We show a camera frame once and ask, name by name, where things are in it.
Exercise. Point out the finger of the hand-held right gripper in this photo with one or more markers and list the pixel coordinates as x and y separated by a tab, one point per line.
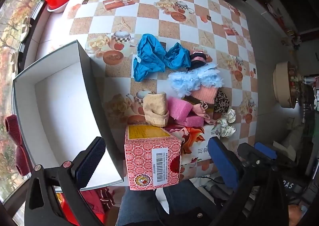
265	150
249	152

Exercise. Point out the pink and black knit slipper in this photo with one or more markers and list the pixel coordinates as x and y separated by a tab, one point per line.
198	59

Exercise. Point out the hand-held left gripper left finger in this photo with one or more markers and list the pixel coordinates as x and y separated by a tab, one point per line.
91	162

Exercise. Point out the pink foam sponge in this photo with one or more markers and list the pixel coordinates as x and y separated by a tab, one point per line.
178	109

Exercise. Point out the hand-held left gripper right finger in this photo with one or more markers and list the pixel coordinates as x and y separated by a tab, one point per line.
221	162

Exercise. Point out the checkered printed tablecloth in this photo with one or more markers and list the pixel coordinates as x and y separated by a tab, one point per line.
154	12

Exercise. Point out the red plastic stool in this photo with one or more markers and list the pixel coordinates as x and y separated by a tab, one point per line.
67	211

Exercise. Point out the person's right hand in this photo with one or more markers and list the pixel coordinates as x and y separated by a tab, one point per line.
297	214

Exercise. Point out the light blue fluffy cloth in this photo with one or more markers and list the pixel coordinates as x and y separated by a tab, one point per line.
194	80

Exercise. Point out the floral tissue pack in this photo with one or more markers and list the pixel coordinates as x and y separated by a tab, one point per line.
194	143

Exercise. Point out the white cardboard box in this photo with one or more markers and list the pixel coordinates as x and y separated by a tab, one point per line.
57	106

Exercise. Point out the red garment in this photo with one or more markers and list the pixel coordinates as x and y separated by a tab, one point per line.
99	201

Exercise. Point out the person's jeans leg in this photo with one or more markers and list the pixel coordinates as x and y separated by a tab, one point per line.
144	206

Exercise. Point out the blue plastic cover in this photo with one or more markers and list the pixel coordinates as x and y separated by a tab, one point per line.
178	55

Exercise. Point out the round beige container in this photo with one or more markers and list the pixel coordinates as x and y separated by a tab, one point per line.
284	86

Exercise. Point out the leopard print scrunchie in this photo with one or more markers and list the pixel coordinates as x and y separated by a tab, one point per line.
221	101

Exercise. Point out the beige knit sock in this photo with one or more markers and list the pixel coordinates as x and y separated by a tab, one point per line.
155	109

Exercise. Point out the white plastic basin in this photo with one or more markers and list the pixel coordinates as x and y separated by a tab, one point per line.
57	9

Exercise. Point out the cream dotted scrunchie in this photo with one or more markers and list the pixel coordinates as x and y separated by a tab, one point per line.
226	122

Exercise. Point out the red patterned carton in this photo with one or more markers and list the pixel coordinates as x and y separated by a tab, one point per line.
149	156

